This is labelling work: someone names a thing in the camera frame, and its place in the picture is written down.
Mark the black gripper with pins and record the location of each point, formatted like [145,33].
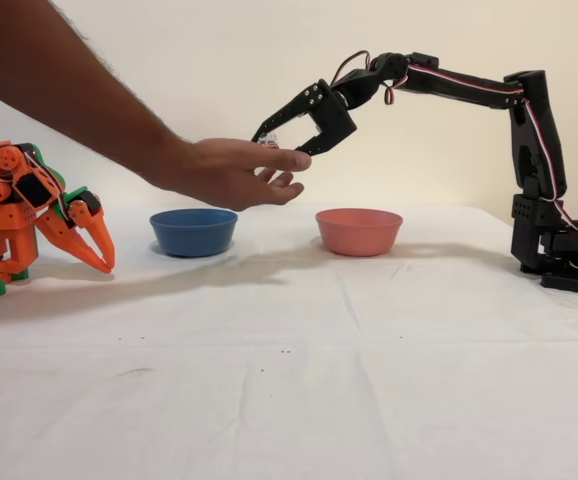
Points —
[333,119]

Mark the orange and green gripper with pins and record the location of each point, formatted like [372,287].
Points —
[80,214]

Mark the red candy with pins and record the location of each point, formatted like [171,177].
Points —
[269,142]

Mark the person's bare forearm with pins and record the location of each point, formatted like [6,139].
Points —
[59,85]

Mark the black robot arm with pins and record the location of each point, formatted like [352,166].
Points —
[534,125]

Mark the person's bare hand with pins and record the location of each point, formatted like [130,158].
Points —
[219,172]

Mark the blue bowl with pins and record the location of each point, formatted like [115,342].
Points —
[194,235]

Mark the pink bowl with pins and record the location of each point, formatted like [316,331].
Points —
[359,235]

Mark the white tablecloth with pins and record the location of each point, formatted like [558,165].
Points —
[219,400]

